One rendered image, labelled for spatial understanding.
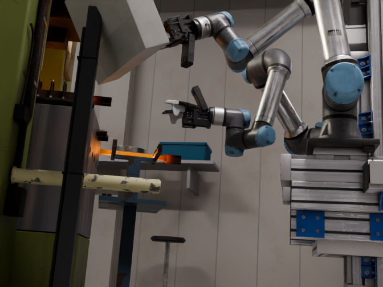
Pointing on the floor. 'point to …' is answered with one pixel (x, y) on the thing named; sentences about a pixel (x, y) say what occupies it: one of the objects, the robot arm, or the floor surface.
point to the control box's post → (78, 152)
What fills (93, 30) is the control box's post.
